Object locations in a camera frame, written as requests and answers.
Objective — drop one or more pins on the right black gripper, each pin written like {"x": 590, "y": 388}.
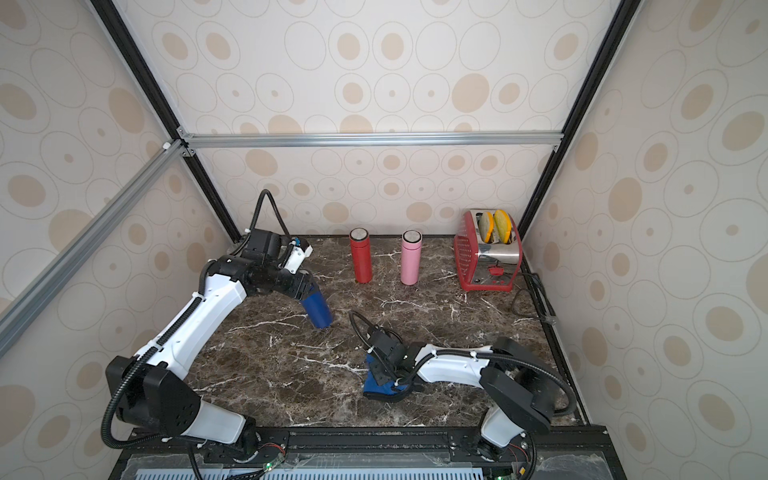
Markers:
{"x": 384, "y": 365}

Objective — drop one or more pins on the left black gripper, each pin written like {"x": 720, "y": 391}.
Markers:
{"x": 302, "y": 283}

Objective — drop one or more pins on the blue cloth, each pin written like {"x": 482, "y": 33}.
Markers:
{"x": 378, "y": 387}

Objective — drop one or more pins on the blue thermos bottle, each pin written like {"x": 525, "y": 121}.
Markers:
{"x": 316, "y": 307}

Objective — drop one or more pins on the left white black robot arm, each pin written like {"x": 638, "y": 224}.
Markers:
{"x": 149, "y": 396}

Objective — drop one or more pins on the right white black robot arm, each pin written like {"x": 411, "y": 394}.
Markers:
{"x": 526, "y": 394}

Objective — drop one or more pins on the red thermos bottle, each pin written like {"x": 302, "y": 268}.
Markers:
{"x": 361, "y": 255}

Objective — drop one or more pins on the pink thermos bottle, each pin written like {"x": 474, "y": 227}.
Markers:
{"x": 410, "y": 256}

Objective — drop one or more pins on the red polka dot toaster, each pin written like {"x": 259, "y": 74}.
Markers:
{"x": 485, "y": 266}

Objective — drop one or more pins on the left yellow toast slice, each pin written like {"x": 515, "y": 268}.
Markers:
{"x": 486, "y": 226}

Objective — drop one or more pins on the yellow toast slice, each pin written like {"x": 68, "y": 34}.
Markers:
{"x": 486, "y": 226}
{"x": 503, "y": 227}

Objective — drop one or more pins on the right yellow toast slice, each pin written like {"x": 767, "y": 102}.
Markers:
{"x": 503, "y": 227}

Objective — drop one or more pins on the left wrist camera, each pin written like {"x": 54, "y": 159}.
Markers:
{"x": 299, "y": 249}

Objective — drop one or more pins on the horizontal aluminium rail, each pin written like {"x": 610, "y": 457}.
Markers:
{"x": 359, "y": 140}

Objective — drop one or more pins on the left diagonal aluminium rail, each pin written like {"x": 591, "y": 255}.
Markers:
{"x": 40, "y": 292}

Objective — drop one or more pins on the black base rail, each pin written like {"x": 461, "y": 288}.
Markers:
{"x": 581, "y": 452}

